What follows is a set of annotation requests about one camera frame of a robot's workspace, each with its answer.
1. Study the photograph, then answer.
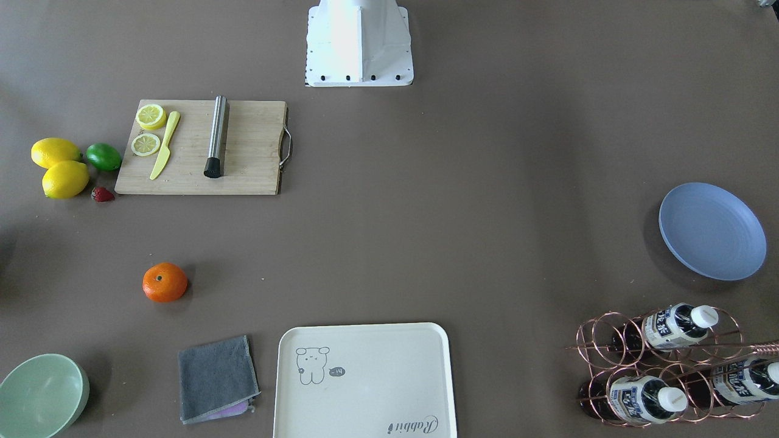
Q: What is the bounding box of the blue plate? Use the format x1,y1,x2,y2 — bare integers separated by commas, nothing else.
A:
658,182,767,281

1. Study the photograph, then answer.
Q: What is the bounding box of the wooden cutting board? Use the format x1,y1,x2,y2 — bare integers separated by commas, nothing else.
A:
115,100,288,196

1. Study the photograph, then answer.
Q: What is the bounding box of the cream rectangular tray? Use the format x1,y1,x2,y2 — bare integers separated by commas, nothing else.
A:
273,322,458,437

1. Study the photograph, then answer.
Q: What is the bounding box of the metal cylinder black tip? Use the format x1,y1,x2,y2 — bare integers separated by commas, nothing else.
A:
204,95,230,178

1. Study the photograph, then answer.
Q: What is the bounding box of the yellow plastic knife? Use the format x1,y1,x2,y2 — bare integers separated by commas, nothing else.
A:
148,111,181,180

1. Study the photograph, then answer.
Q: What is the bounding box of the orange fruit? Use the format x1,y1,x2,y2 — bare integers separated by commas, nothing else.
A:
142,262,189,302

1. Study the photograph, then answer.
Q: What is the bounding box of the grey folded cloth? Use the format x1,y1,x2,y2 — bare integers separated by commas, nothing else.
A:
177,335,260,425

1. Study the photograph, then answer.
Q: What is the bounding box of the lemon slice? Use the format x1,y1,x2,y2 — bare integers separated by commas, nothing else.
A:
130,133,161,157
134,103,167,131

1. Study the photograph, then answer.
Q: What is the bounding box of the red strawberry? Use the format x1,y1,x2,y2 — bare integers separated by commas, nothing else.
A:
90,186,115,203

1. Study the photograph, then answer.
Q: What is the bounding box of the green lime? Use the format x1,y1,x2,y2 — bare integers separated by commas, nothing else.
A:
85,142,122,172

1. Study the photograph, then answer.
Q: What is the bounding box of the dark drink bottle front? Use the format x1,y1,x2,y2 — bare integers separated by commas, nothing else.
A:
577,376,689,426

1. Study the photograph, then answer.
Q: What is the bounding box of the dark drink bottle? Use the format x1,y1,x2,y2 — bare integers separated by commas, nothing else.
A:
681,356,778,409
610,303,719,356
577,376,689,426

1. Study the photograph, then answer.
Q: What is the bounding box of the dark drink bottle back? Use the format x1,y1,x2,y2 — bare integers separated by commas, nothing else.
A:
610,303,719,356

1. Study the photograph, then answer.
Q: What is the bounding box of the yellow lemon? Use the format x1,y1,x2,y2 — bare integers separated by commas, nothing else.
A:
42,161,89,199
30,137,82,169

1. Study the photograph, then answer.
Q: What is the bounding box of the dark drink bottle middle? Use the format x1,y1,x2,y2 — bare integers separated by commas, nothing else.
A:
681,356,778,409

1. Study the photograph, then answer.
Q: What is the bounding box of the green bowl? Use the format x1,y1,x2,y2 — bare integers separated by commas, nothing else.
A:
1,354,90,437

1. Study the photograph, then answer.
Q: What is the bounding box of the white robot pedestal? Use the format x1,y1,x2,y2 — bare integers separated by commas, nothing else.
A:
304,1,414,87

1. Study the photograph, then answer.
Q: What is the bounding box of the copper wire bottle rack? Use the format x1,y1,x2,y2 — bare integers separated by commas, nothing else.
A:
574,310,777,422

